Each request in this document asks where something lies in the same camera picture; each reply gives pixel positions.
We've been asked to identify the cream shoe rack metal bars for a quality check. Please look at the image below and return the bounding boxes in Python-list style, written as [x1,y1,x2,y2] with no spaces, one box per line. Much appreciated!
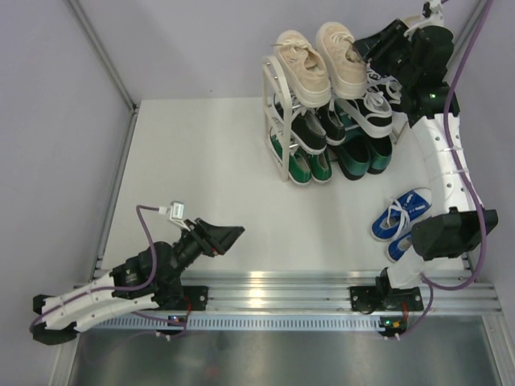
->
[261,14,427,184]

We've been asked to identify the beige sneaker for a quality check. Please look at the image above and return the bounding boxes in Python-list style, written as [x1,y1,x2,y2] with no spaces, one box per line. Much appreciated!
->
[315,22,367,100]
[274,30,331,109]

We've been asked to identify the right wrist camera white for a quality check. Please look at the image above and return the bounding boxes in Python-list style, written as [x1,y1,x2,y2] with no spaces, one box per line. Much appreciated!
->
[422,0,447,23]

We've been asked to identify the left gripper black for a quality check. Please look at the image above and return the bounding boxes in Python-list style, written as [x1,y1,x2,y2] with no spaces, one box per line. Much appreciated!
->
[164,219,244,285]

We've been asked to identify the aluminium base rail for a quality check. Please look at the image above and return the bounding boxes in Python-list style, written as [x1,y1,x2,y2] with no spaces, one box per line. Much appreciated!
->
[72,269,502,313]

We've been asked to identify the green loafer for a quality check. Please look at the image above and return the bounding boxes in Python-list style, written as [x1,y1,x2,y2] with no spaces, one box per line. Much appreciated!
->
[330,115,371,181]
[368,137,393,175]

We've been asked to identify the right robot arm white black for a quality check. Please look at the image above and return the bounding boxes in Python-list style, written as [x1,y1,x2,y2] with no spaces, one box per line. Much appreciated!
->
[352,17,498,310]

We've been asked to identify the perforated cable duct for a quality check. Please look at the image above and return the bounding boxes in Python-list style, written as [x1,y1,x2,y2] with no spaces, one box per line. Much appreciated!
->
[92,313,407,331]

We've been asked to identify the black canvas sneaker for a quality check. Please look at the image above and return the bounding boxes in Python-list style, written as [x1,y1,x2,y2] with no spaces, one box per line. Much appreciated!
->
[315,104,346,146]
[273,94,327,155]

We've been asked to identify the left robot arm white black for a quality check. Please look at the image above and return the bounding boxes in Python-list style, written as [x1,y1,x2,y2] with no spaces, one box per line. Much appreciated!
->
[29,218,245,346]

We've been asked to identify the green canvas sneaker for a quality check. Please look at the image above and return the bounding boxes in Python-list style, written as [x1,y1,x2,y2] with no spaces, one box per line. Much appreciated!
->
[269,129,312,186]
[307,151,332,183]

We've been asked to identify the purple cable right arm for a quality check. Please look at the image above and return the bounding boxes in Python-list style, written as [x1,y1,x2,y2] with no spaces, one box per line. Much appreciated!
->
[402,0,496,343]

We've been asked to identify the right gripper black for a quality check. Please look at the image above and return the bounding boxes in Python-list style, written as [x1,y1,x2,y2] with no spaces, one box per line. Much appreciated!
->
[351,20,415,88]

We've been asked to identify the black white sneaker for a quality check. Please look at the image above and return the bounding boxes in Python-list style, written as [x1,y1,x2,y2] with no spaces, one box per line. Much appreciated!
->
[335,88,393,138]
[367,65,402,111]

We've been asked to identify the blue canvas sneaker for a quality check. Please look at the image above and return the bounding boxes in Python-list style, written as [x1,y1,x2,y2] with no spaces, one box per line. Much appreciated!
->
[371,187,432,240]
[387,232,412,262]

